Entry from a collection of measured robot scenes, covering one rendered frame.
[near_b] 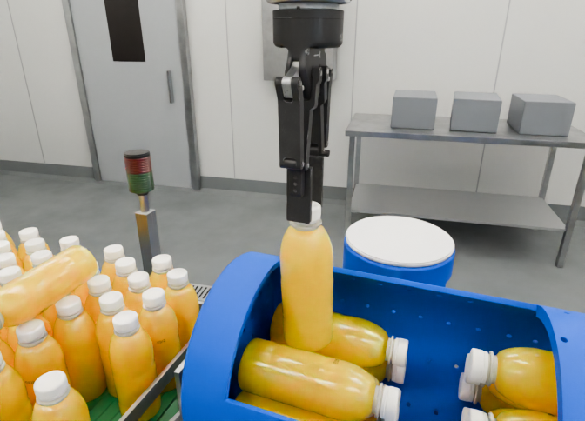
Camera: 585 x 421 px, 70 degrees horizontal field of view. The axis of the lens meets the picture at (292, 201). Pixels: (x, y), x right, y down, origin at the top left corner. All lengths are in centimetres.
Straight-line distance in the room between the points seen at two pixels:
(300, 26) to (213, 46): 372
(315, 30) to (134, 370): 60
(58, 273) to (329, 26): 60
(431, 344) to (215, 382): 36
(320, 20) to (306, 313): 35
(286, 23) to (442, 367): 57
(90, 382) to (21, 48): 470
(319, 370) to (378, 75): 341
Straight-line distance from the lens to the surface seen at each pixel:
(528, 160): 410
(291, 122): 44
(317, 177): 53
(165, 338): 83
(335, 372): 56
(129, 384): 81
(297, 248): 52
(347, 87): 386
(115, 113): 473
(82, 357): 87
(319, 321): 57
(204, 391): 56
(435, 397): 77
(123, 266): 91
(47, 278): 81
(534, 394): 58
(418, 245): 111
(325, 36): 45
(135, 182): 111
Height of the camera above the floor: 154
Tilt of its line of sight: 22 degrees down
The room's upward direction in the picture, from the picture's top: straight up
